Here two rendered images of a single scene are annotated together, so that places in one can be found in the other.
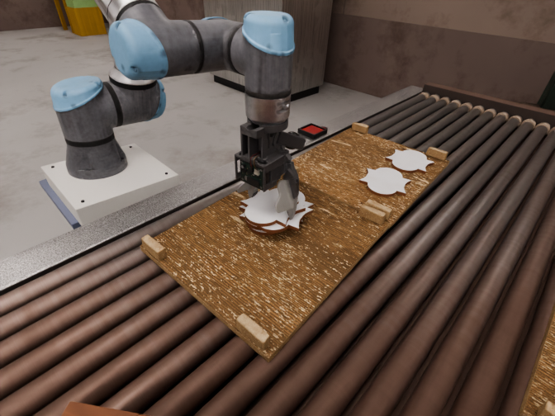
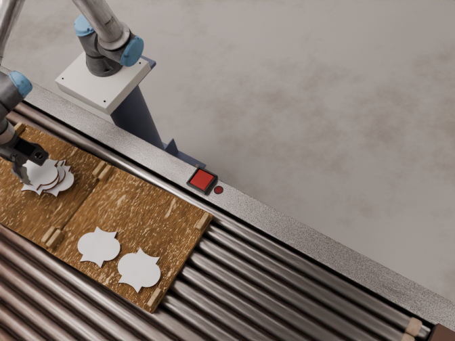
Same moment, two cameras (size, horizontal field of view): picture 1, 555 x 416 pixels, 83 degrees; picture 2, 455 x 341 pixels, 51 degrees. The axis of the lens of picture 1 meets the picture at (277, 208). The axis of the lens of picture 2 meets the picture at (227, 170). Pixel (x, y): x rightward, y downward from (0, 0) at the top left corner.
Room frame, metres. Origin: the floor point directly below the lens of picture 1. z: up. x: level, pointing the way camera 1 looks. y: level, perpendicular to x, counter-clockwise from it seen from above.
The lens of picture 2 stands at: (1.18, -0.92, 2.29)
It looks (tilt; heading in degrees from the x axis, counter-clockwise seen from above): 59 degrees down; 91
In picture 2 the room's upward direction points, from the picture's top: 13 degrees counter-clockwise
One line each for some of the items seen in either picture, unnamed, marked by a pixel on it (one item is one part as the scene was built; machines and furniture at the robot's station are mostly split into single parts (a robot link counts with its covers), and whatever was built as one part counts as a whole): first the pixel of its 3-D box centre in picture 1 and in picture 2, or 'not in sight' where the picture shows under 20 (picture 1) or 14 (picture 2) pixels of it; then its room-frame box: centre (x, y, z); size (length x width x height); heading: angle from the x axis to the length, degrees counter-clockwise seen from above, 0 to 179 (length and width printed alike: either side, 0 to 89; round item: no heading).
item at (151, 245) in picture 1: (154, 248); (17, 130); (0.43, 0.24, 0.95); 0.06 x 0.02 x 0.03; 51
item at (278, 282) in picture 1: (271, 237); (35, 181); (0.50, 0.01, 0.93); 0.41 x 0.35 x 0.02; 141
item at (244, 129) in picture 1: (264, 150); (11, 145); (0.52, 0.03, 1.12); 0.09 x 0.08 x 0.12; 144
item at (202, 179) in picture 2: (312, 131); (202, 180); (1.07, -0.11, 0.92); 0.06 x 0.06 x 0.01; 47
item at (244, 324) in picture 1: (253, 331); not in sight; (0.27, 0.03, 0.95); 0.06 x 0.02 x 0.03; 51
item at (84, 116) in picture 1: (85, 107); (94, 32); (0.78, 0.50, 1.09); 0.13 x 0.12 x 0.14; 137
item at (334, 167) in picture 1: (365, 167); (130, 233); (0.82, -0.26, 0.93); 0.41 x 0.35 x 0.02; 140
